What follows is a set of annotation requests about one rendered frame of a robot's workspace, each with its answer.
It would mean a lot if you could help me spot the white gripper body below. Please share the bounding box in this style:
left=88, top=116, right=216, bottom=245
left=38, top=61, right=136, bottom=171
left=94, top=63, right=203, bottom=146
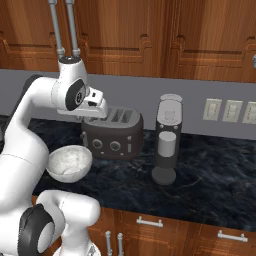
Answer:
left=56, top=98, right=110, bottom=121

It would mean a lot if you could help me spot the white speckled bowl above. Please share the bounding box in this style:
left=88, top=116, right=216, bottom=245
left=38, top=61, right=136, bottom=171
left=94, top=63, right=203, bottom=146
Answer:
left=45, top=144, right=94, bottom=184

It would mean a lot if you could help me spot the wooden base cabinet door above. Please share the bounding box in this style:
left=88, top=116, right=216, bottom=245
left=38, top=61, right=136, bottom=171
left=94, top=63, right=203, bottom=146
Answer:
left=87, top=206, right=116, bottom=256
left=113, top=230, right=192, bottom=256

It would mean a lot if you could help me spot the dark grey toaster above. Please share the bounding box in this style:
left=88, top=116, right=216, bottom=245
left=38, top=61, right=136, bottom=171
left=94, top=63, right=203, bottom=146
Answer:
left=80, top=105, right=145, bottom=161

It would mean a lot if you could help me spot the grey coffee machine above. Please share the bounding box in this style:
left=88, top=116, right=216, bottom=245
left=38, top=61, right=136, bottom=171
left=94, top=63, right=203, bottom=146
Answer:
left=151, top=93, right=185, bottom=187

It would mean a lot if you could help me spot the wooden drawer front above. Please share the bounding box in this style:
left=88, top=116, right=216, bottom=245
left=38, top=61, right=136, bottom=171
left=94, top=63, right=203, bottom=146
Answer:
left=113, top=209, right=192, bottom=236
left=189, top=221, right=256, bottom=256

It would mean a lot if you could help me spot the wooden wall cabinet door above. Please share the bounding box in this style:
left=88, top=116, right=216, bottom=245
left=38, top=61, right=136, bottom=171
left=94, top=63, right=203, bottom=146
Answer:
left=0, top=0, right=66, bottom=73
left=65, top=0, right=168, bottom=79
left=165, top=0, right=256, bottom=84

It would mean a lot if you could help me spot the white wall socket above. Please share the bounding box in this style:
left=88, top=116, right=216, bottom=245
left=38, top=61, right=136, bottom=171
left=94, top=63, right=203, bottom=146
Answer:
left=221, top=99, right=244, bottom=124
left=241, top=101, right=256, bottom=125
left=202, top=97, right=223, bottom=122

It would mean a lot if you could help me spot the silver drawer handle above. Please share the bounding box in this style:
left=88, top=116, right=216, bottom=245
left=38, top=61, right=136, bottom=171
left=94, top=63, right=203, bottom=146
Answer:
left=216, top=229, right=250, bottom=243
left=135, top=215, right=165, bottom=229

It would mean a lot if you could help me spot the silver base cabinet handle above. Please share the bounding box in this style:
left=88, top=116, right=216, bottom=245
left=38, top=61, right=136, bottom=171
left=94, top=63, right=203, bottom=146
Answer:
left=104, top=230, right=113, bottom=256
left=116, top=232, right=125, bottom=256

